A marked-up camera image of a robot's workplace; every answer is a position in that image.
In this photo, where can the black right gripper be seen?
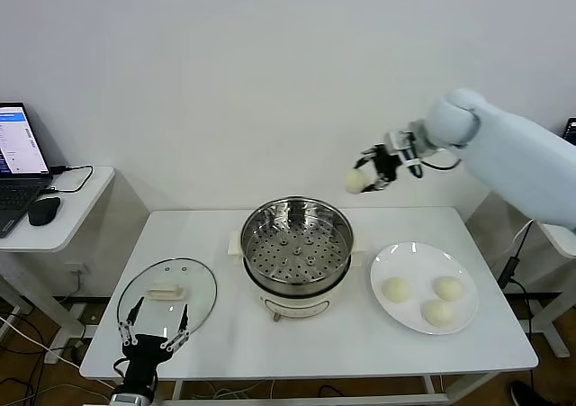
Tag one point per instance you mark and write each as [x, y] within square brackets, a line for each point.
[387, 165]

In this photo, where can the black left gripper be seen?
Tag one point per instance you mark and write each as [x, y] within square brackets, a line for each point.
[144, 356]

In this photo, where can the white steamed baozi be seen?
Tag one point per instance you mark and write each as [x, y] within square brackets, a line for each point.
[438, 312]
[448, 288]
[354, 182]
[397, 290]

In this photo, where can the light blue right robot arm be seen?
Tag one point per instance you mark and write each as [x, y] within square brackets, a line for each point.
[517, 163]

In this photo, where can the stainless steel steamer basket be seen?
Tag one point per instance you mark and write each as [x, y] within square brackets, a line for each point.
[270, 226]

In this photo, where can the white round plate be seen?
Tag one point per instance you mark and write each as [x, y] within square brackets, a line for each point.
[418, 262]

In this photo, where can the white side table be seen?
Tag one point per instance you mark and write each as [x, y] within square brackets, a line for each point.
[67, 226]
[553, 325]

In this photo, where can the cream electric cooker base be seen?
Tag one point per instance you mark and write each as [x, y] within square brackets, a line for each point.
[292, 304]

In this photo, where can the black computer mouse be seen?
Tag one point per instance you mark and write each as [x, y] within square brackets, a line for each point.
[44, 211]

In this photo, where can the laptop with dark screen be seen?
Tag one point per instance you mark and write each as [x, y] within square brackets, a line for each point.
[571, 131]

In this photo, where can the laptop with white screen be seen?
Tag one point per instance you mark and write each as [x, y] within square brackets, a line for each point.
[18, 154]

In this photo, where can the black shoe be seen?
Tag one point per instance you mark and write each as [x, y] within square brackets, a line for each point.
[524, 394]

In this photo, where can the white table leg frame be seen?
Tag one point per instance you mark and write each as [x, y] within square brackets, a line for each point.
[177, 388]

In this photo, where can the white wall socket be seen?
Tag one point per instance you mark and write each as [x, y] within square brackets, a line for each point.
[76, 270]

